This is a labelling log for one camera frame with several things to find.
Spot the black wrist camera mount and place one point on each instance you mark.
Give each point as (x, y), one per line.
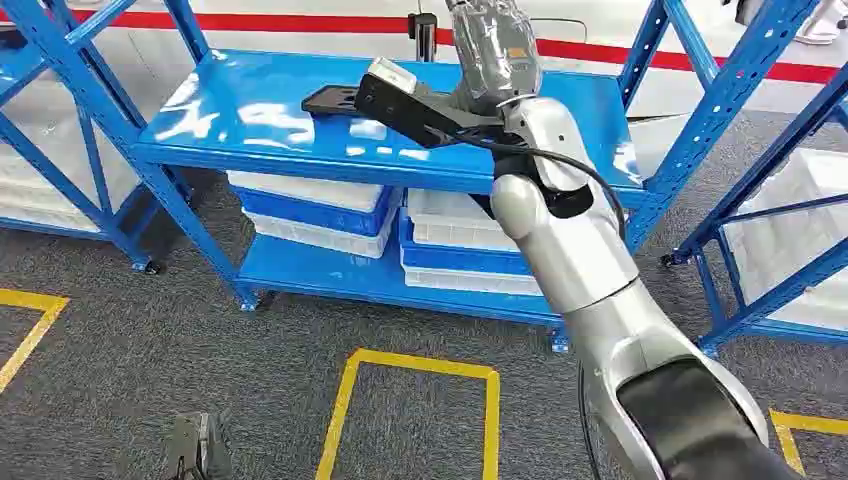
(411, 112)

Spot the blue steel shelf rack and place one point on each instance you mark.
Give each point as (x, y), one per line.
(16, 73)
(782, 295)
(331, 112)

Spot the red stripe tape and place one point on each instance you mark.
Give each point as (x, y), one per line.
(298, 23)

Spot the large yellow floor tape square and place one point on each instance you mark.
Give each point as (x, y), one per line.
(60, 301)

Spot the small yellow floor tape square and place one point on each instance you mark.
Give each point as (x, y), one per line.
(424, 364)

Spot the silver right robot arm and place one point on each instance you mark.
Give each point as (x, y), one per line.
(583, 265)

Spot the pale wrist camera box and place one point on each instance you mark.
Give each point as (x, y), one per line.
(392, 74)

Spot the black stanchion post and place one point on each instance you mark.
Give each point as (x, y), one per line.
(422, 36)

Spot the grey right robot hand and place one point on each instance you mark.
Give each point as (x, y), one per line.
(493, 53)

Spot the white machine base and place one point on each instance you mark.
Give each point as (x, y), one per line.
(825, 23)

